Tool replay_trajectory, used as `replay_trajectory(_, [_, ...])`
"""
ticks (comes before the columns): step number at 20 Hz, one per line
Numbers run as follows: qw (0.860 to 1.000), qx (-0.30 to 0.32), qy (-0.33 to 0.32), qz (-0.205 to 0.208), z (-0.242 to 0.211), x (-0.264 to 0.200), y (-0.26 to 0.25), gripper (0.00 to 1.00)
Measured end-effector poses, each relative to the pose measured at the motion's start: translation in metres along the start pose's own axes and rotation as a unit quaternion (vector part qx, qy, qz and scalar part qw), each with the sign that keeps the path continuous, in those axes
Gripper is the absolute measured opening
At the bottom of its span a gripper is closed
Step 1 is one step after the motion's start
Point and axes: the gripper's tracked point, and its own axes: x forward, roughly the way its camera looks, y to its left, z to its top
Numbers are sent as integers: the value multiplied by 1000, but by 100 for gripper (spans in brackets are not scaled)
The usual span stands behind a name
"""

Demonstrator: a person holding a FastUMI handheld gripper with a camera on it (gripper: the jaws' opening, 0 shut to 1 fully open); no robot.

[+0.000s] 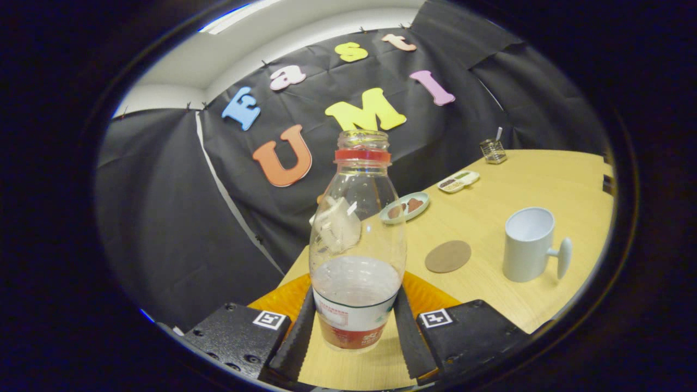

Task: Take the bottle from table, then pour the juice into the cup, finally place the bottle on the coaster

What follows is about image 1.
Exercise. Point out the pale green plate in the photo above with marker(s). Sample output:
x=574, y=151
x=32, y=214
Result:
x=419, y=213

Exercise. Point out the white cup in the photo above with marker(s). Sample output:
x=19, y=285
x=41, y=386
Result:
x=525, y=250

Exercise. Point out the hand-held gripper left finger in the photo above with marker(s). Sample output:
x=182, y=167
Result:
x=297, y=343

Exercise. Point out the clear plastic juice bottle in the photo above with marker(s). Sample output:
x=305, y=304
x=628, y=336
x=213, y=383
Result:
x=356, y=228

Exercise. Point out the black table edge bracket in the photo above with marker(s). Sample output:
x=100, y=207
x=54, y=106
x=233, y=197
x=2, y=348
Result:
x=607, y=184

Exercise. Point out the brown round coaster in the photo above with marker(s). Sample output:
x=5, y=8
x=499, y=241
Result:
x=447, y=257

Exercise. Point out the brown meat piece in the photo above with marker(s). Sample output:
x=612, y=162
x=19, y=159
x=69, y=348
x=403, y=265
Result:
x=395, y=211
x=415, y=205

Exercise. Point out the wooden table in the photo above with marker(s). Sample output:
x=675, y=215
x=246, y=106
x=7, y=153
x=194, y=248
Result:
x=490, y=218

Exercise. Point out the white divided sauce dish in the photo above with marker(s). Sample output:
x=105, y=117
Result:
x=460, y=181

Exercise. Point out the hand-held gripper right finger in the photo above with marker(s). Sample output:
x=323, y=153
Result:
x=408, y=343

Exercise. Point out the white toaster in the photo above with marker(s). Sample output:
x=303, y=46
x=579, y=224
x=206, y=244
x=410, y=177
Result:
x=337, y=231

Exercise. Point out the long ceiling light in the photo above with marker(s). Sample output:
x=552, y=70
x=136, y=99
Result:
x=239, y=15

